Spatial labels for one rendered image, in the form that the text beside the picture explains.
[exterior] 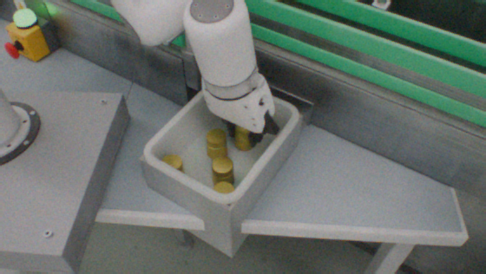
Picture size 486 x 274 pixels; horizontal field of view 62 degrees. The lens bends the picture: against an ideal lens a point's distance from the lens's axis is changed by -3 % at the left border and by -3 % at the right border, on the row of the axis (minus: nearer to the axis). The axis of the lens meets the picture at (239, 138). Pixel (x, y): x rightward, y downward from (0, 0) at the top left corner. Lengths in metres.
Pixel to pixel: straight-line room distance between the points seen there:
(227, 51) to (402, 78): 0.31
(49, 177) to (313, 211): 0.42
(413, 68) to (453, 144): 0.14
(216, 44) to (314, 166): 0.35
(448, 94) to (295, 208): 0.29
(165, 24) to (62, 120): 0.33
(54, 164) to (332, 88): 0.47
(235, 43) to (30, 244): 0.39
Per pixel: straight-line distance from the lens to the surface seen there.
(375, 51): 0.67
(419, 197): 0.75
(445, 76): 0.66
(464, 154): 0.72
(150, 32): 0.51
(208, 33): 0.46
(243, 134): 0.68
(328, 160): 0.75
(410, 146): 0.73
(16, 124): 0.77
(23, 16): 0.99
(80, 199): 0.65
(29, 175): 0.71
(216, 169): 0.64
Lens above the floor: 1.33
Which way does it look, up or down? 49 degrees down
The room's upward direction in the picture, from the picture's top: straight up
